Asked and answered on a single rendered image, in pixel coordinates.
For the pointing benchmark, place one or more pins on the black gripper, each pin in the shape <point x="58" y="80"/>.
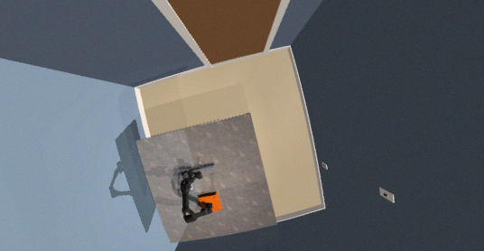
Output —
<point x="198" y="175"/>

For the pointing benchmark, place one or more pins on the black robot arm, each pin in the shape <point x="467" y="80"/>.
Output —
<point x="185" y="188"/>

